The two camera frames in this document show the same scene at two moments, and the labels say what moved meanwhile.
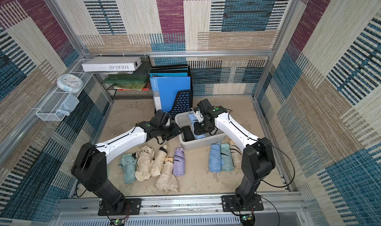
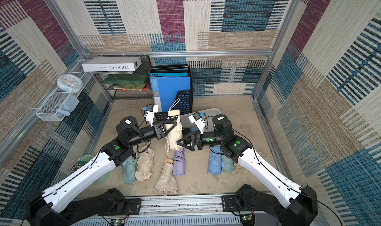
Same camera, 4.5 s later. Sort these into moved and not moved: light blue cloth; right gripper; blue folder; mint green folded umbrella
Moved: right gripper
Not moved: blue folder; mint green folded umbrella; light blue cloth
